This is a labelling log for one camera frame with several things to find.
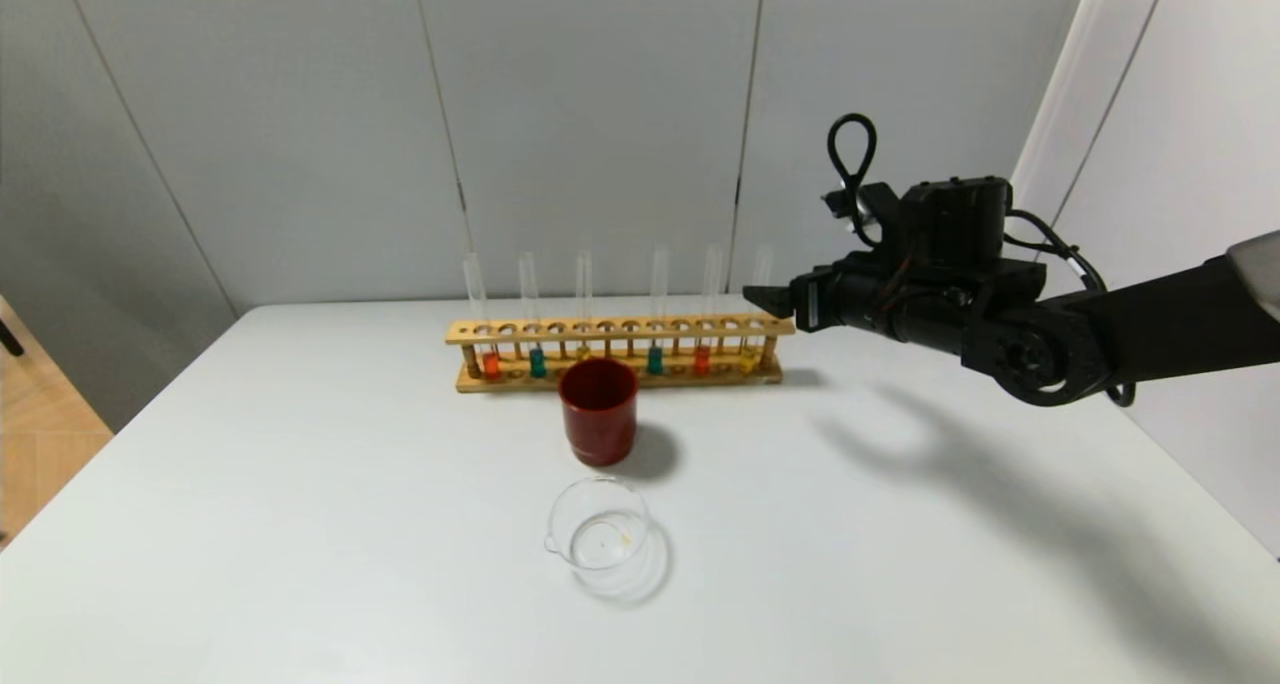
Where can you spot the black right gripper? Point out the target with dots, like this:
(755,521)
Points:
(811,299)

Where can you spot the test tube with yellow liquid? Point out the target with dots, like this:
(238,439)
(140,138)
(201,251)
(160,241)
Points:
(583,294)
(749,361)

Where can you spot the test tube with red liquid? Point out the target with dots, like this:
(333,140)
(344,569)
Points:
(702,361)

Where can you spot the test tube with blue liquid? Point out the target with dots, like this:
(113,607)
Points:
(537,364)
(655,362)

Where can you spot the wooden test tube rack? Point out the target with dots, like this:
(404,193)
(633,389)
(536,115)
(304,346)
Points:
(620,330)

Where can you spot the test tube with orange liquid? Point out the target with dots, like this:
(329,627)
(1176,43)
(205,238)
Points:
(490,366)

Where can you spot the red plastic cup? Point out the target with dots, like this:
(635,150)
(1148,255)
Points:
(598,414)

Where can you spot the clear glass bowl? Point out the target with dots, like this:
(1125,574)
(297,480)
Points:
(600,534)

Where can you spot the small black floor object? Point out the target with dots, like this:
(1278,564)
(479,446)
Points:
(8,337)

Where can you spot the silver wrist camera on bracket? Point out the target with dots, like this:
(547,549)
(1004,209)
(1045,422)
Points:
(880,209)

